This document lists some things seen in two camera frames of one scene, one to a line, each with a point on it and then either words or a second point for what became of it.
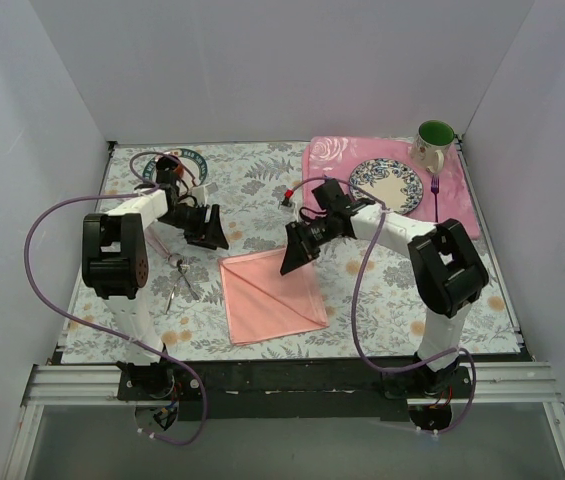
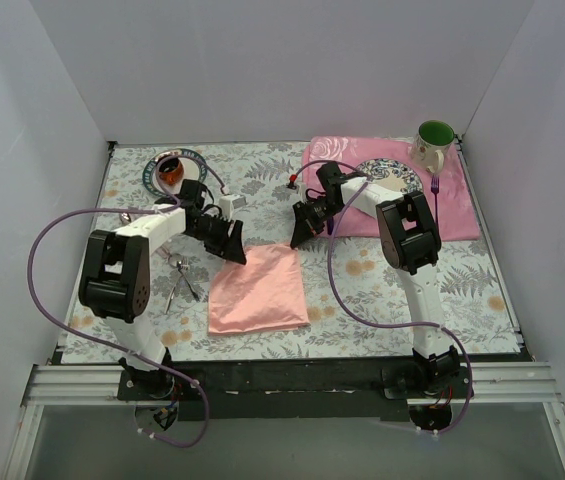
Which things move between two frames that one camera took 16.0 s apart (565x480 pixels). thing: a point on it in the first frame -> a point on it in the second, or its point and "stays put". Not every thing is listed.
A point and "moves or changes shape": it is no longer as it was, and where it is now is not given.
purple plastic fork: (434, 187) stays put
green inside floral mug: (432, 144) stays put
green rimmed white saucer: (193, 168) stays put
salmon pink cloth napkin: (263, 305) moves or changes shape
